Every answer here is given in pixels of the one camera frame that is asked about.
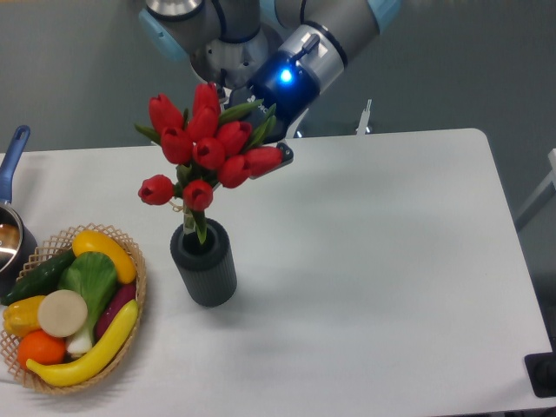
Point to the black device at table edge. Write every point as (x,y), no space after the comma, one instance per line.
(541,372)

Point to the dark green cucumber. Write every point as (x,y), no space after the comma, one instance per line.
(41,280)

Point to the dark grey ribbed vase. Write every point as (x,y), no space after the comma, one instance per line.
(207,270)

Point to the blue handled saucepan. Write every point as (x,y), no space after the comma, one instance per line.
(17,242)

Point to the yellow banana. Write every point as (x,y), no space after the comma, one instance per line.
(91,354)

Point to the purple sweet potato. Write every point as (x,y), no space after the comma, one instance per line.
(123,295)

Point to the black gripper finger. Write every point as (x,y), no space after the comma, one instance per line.
(269,158)

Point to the white frame at right edge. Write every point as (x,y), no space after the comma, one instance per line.
(538,199)

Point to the woven wicker basket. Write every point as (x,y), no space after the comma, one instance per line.
(55,245)

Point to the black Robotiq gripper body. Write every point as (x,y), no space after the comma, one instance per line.
(282,82)

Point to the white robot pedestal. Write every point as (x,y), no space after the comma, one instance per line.
(325,50)

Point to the orange fruit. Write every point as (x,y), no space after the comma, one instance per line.
(41,348)

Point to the red tulip bouquet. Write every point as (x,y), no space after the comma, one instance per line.
(209,146)

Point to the green bok choy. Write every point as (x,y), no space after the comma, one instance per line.
(93,276)

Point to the round beige disc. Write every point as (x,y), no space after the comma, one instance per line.
(62,313)

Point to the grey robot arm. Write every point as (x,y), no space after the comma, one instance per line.
(181,28)

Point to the yellow bell pepper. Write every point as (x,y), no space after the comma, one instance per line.
(21,317)

